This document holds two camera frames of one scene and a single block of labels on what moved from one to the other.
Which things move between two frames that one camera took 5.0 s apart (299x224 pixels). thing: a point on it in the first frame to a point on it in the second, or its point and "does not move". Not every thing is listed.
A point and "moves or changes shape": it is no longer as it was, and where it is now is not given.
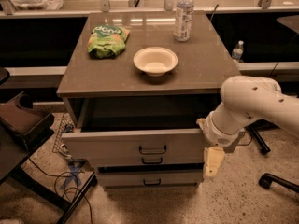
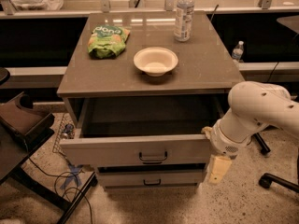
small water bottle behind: [238, 51] does not move
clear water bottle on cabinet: [184, 14] does not move
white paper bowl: [155, 61] does not move
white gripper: [216, 134] to [223, 142]
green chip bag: [106, 41] does not move
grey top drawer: [135, 127] moves or changes shape
